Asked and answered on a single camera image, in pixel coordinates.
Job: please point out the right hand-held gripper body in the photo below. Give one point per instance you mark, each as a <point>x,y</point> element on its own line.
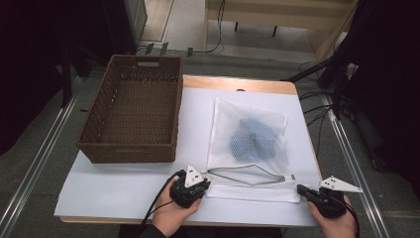
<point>330,205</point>

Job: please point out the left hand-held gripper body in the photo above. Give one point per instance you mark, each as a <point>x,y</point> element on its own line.
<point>185,195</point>

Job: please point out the blue cloth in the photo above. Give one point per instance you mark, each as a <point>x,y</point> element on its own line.
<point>254,140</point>

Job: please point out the white mesh laundry bag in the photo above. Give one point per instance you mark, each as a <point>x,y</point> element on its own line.
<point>251,105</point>

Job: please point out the brown wicker basket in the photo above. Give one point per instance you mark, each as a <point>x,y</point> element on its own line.
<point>138,109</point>

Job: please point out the person's right hand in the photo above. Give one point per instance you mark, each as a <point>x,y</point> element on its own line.
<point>340,228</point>

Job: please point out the person's left hand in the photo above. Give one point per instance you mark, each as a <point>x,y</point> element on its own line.
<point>171,218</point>

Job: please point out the person's dark clothing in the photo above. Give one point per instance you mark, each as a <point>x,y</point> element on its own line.
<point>214,232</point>

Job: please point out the white table mat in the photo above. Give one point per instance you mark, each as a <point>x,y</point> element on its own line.
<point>132,185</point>

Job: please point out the black tripod stand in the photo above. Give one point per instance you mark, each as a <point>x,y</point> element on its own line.
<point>336,79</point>

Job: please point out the black curtain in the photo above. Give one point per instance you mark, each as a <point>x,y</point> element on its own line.
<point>389,82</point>
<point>39,49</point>

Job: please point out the light wooden panel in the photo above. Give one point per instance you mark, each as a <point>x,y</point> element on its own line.
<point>330,36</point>

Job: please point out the dark cabinet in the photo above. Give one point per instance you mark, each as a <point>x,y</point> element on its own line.
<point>135,20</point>

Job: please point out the seat with dark legs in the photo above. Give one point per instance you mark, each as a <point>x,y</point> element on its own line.
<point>264,10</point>

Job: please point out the metal floor rail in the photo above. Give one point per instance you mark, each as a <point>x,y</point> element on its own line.
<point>36,158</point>
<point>350,158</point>

